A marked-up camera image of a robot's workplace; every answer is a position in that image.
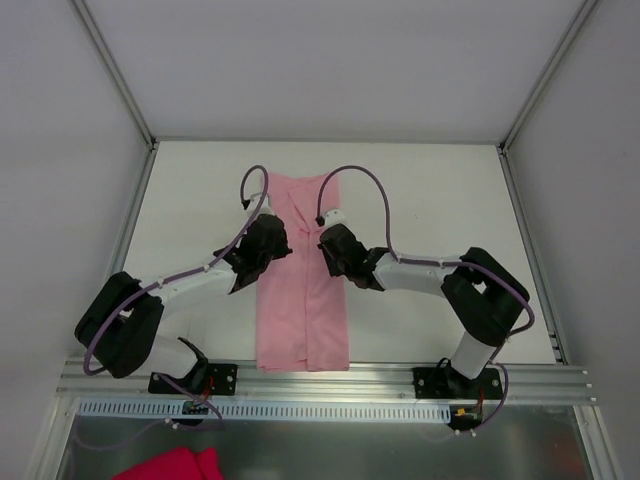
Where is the pink t-shirt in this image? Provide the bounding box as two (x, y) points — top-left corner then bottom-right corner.
(255, 172), (350, 372)

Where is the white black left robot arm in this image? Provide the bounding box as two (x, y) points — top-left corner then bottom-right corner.
(74, 213), (292, 394)

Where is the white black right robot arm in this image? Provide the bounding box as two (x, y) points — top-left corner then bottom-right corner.
(318, 224), (535, 399)

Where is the red t-shirt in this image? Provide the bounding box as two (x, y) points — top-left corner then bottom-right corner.
(114, 447), (223, 480)

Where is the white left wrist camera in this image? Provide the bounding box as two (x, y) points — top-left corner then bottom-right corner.
(246, 193), (274, 217)

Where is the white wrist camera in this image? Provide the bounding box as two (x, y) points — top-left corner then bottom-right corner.
(246, 193), (274, 217)
(321, 209), (347, 229)

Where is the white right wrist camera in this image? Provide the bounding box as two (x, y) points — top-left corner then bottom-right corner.
(321, 209), (347, 229)

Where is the aluminium mounting rail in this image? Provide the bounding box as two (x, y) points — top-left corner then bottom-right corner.
(55, 357), (598, 406)

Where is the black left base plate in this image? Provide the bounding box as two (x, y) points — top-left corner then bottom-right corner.
(147, 362), (238, 396)

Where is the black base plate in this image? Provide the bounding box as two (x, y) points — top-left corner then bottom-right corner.
(412, 366), (503, 400)
(147, 362), (238, 396)

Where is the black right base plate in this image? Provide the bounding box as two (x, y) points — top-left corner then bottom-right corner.
(412, 366), (503, 400)

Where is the slotted white cable duct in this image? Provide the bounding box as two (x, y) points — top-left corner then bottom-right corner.
(77, 398), (451, 424)

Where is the left aluminium frame post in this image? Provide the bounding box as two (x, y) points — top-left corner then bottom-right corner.
(67, 0), (161, 151)

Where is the aluminium frame post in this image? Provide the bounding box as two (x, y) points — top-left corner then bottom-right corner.
(498, 0), (601, 154)
(67, 0), (161, 151)

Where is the right aluminium frame post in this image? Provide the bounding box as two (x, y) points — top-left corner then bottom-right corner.
(498, 0), (601, 154)

